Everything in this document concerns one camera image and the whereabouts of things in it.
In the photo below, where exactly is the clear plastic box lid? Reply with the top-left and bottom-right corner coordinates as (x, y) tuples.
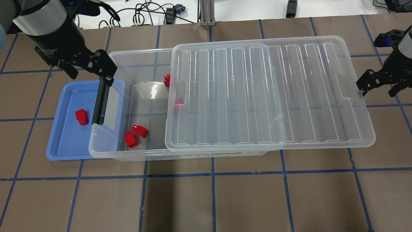
(164, 36), (376, 154)

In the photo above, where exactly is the blue plastic tray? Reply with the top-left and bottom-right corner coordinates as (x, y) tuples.
(46, 79), (126, 160)

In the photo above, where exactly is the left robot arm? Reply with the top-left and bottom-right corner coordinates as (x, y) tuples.
(1, 0), (119, 86)

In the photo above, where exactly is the red block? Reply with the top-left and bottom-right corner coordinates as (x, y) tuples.
(75, 109), (89, 125)
(173, 98), (184, 113)
(163, 74), (171, 88)
(131, 125), (149, 138)
(125, 131), (138, 149)

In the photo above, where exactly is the black power adapter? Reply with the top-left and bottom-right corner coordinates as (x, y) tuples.
(285, 0), (298, 18)

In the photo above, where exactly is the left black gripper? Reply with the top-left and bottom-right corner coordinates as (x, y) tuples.
(27, 0), (117, 87)

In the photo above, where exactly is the clear plastic storage box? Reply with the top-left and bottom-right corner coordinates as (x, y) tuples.
(89, 48), (265, 162)

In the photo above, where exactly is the black box latch handle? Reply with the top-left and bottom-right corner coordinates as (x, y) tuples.
(92, 78), (110, 125)

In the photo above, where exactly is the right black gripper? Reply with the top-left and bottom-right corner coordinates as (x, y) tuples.
(356, 29), (412, 97)

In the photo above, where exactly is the aluminium frame post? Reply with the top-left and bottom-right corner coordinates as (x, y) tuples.
(197, 0), (215, 26)

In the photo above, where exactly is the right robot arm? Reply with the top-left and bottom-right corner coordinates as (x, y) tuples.
(356, 27), (412, 97)

